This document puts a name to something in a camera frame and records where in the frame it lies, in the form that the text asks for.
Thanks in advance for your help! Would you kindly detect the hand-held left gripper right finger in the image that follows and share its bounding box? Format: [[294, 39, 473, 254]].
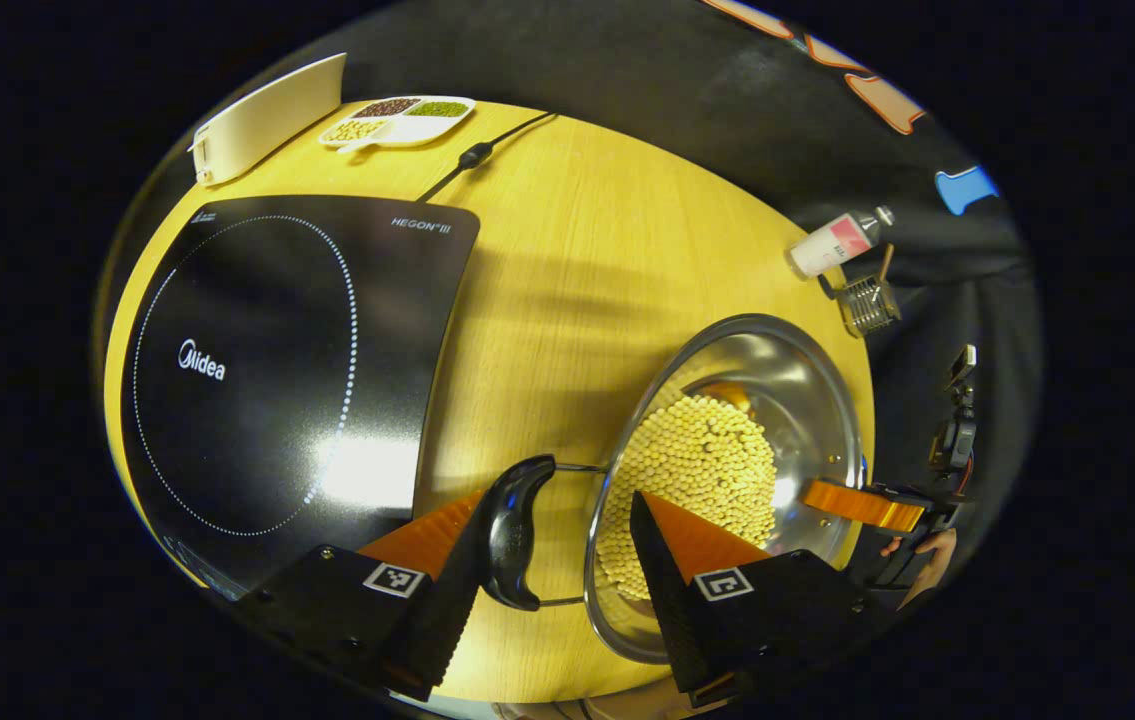
[[629, 490, 873, 709]]

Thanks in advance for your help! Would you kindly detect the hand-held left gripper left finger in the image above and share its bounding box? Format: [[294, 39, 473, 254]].
[[237, 487, 488, 701]]

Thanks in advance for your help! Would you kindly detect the steel pot with black handle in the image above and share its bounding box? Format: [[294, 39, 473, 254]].
[[484, 314, 865, 665]]

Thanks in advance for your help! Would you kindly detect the pile of soybeans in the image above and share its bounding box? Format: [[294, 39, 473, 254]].
[[595, 394, 778, 601]]

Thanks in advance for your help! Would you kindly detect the black induction cooktop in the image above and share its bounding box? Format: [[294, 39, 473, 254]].
[[120, 195, 481, 591]]

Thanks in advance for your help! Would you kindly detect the clear bottle with pink label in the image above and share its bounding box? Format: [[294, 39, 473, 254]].
[[788, 206, 895, 280]]

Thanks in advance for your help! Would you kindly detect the white divided dish of beans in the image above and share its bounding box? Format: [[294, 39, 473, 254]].
[[318, 95, 476, 154]]

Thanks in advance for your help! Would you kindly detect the white toaster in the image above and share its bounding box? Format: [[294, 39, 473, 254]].
[[189, 52, 348, 187]]

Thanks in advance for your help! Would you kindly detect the wire mesh holder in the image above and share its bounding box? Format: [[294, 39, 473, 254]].
[[839, 275, 902, 339]]

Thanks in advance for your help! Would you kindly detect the black power cable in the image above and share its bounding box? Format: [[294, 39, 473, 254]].
[[415, 112, 558, 204]]

